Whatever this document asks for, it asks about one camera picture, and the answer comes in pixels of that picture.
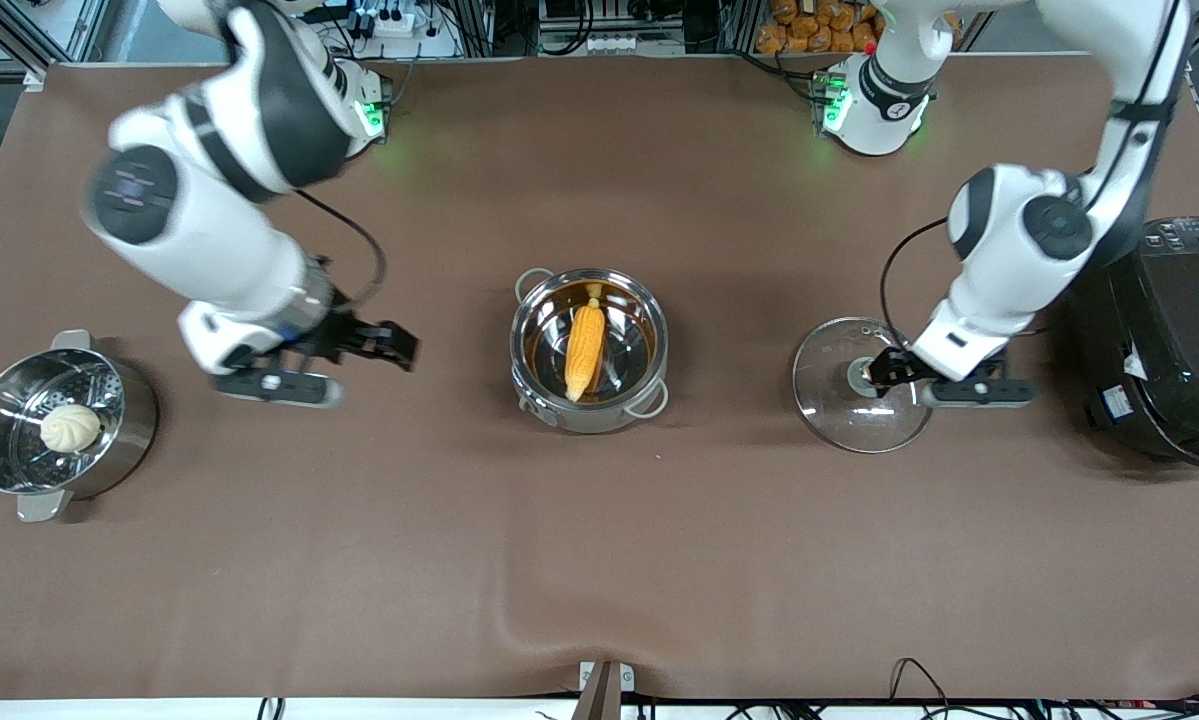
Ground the white steamed bun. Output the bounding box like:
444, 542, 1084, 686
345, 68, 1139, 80
40, 404, 103, 453

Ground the brown table mat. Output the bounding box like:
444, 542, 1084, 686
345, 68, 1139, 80
0, 55, 1199, 701

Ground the looped black cable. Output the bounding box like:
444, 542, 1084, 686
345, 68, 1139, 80
889, 657, 952, 707

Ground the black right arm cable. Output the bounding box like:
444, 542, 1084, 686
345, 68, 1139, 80
294, 188, 389, 309

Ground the glass pot lid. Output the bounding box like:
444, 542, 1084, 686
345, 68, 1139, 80
792, 317, 936, 455

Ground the bag of orange buns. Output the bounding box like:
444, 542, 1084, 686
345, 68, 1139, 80
756, 0, 882, 55

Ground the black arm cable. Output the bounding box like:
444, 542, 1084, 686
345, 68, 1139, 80
294, 188, 389, 309
879, 0, 1192, 347

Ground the yellow corn cob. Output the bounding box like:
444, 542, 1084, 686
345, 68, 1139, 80
563, 283, 608, 404

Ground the steel steamer pot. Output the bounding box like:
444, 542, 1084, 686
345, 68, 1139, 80
0, 330, 160, 523

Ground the black rice cooker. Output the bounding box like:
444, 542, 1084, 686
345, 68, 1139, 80
1064, 215, 1199, 473

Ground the white power strip with plugs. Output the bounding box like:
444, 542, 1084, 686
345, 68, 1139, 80
357, 8, 418, 37

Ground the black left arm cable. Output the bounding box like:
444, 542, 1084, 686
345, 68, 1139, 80
879, 0, 1192, 347

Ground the steel pot with loop handles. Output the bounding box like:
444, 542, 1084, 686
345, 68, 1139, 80
509, 266, 672, 434

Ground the metal table edge bracket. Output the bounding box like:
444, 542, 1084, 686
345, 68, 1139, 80
571, 660, 636, 720

